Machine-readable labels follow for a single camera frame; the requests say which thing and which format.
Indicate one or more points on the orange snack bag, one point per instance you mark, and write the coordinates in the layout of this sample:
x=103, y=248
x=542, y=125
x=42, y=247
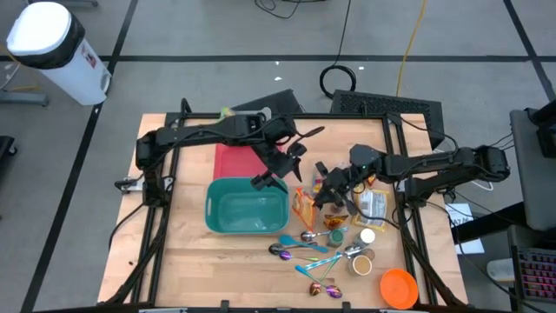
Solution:
x=304, y=211

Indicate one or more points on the black box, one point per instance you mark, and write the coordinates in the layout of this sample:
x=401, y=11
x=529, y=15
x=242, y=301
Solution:
x=278, y=102

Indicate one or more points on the backlit keyboard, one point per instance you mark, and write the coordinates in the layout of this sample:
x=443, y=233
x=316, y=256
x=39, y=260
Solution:
x=538, y=274

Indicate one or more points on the purple iridescent spoon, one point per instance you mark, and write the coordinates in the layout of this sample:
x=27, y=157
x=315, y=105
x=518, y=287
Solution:
x=285, y=255

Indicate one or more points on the white rounded object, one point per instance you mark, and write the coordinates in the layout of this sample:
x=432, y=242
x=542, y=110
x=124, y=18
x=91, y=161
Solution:
x=499, y=269

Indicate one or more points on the black desk device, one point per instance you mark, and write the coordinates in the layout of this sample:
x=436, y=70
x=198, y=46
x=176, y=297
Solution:
x=548, y=135

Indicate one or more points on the yellow blue chips bag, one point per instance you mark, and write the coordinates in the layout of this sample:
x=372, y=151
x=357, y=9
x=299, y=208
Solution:
x=317, y=184

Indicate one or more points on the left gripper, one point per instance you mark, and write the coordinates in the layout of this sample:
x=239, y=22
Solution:
x=282, y=161

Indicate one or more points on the yellow packet white label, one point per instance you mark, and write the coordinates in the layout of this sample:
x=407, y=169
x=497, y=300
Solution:
x=371, y=206

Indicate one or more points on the white lid jar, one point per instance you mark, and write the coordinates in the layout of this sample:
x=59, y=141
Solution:
x=367, y=236

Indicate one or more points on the red plastic bin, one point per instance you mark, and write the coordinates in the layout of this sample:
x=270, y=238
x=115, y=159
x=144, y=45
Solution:
x=234, y=161

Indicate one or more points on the red brown snack bag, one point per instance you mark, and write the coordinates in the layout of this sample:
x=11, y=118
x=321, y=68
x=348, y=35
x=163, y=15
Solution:
x=372, y=179

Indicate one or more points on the teal plastic bin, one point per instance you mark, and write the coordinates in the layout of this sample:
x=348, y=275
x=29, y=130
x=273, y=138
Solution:
x=243, y=213

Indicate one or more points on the teal plastic spoon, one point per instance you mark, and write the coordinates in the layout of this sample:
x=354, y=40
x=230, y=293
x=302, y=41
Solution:
x=286, y=240

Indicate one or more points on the silver green snack bag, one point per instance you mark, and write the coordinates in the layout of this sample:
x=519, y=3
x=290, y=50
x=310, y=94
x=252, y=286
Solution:
x=227, y=114

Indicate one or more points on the orange plastic bowl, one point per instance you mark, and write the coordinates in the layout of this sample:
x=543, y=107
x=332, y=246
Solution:
x=399, y=289

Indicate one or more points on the white trash bin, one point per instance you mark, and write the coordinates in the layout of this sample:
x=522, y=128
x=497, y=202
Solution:
x=48, y=43

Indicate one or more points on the black metal table frame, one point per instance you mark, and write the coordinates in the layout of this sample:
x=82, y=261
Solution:
x=347, y=116

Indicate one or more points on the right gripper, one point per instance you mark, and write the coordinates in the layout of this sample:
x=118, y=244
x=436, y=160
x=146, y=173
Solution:
x=343, y=182

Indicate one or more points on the dark metal spoon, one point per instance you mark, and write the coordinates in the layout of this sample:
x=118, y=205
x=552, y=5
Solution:
x=276, y=249

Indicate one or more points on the black perforated computer case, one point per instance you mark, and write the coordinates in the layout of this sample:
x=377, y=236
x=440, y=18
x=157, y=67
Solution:
x=386, y=106

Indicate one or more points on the black chair base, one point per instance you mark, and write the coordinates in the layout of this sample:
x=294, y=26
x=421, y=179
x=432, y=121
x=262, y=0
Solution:
x=6, y=150

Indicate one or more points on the black desk beam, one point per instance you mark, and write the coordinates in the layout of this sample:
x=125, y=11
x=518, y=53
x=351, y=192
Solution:
x=486, y=224

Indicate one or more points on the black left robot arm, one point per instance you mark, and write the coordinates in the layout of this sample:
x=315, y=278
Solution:
x=195, y=135

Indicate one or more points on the green lid oregano jar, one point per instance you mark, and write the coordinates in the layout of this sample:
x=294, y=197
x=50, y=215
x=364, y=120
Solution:
x=335, y=237

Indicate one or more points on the white paper sheet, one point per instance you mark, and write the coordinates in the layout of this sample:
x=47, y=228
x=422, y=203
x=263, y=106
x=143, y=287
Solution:
x=462, y=215

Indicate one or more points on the grey furniture base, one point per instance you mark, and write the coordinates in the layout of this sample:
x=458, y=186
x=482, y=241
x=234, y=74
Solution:
x=21, y=99

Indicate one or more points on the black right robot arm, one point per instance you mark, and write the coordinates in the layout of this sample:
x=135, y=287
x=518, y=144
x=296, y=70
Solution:
x=434, y=167

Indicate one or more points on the orange taco seasoning packet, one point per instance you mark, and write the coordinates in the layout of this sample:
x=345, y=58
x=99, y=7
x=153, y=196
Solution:
x=335, y=222

